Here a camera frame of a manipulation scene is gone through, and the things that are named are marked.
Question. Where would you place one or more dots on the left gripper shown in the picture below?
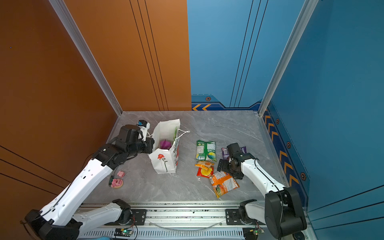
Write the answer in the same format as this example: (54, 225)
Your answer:
(150, 142)

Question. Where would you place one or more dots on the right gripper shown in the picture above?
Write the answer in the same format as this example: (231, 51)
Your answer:
(224, 168)

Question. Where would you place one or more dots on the orange white snack bag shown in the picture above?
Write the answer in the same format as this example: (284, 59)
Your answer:
(222, 183)

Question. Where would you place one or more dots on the magenta grape snack bag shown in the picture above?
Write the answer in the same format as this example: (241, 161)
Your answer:
(165, 144)

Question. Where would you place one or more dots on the white paper bag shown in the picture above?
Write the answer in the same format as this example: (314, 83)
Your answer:
(166, 161)

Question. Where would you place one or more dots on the green snack bag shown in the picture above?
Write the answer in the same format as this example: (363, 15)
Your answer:
(176, 133)

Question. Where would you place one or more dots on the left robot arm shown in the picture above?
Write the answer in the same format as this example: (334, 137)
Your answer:
(59, 220)

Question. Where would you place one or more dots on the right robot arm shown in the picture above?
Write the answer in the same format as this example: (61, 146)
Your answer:
(282, 211)

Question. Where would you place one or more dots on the purple snack packet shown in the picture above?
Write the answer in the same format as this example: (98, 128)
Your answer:
(226, 155)

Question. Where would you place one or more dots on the red yellow snack packet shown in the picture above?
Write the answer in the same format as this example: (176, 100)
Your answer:
(205, 169)

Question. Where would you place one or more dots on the green white snack packet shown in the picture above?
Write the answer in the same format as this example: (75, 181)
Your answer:
(206, 151)

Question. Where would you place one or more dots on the small pink block toy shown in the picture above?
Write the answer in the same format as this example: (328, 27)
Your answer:
(121, 174)

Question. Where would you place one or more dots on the pink pig toy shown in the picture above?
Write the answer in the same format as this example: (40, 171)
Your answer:
(116, 183)

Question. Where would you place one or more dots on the green circuit board right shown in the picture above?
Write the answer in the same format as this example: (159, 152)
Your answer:
(252, 233)

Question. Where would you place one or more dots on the green circuit board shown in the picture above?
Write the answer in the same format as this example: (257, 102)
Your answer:
(126, 233)
(252, 233)

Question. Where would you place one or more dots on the green circuit board left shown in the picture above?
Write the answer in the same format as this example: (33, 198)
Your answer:
(126, 233)

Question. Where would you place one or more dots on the black round knob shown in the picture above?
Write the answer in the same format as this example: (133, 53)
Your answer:
(299, 236)

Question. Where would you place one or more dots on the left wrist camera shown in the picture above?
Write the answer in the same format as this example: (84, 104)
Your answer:
(144, 128)

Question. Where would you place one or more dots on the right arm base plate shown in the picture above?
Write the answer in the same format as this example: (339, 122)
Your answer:
(234, 217)

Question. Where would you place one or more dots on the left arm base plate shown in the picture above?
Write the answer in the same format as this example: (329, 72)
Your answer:
(133, 217)

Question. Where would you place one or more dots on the aluminium frame rail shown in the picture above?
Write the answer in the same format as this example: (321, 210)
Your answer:
(202, 220)

